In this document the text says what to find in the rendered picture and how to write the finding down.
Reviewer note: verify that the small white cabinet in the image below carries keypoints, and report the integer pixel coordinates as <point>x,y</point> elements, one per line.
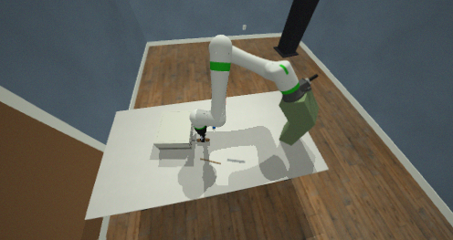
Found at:
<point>174,131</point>

